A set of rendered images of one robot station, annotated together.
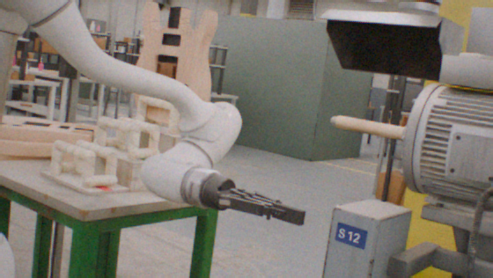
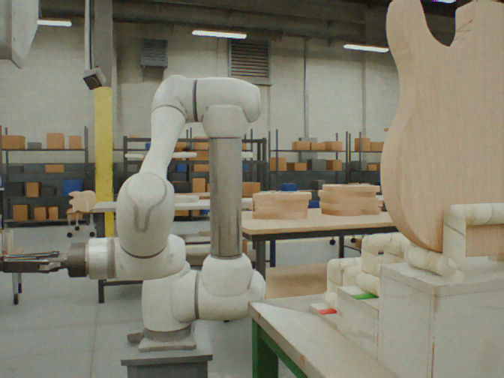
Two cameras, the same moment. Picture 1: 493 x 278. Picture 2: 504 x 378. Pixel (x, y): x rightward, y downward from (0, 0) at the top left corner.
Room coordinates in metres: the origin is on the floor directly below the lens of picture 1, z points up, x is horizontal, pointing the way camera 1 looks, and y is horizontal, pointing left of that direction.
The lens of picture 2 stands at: (2.11, -0.47, 1.27)
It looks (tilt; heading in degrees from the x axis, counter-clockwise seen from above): 3 degrees down; 126
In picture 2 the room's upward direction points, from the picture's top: straight up
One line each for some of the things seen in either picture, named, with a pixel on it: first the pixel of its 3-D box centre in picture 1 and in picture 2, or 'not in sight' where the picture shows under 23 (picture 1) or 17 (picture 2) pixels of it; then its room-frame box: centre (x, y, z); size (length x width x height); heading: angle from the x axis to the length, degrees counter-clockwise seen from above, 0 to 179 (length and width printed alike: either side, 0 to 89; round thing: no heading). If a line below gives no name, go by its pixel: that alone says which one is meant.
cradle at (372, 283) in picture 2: (144, 153); (374, 285); (1.81, 0.33, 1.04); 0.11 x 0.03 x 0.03; 143
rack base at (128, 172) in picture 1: (123, 167); (415, 313); (1.87, 0.40, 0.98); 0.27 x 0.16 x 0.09; 53
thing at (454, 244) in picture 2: not in sight; (454, 247); (1.98, 0.21, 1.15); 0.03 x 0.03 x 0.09
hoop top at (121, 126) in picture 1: (119, 125); (406, 241); (1.84, 0.43, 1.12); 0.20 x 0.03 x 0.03; 52
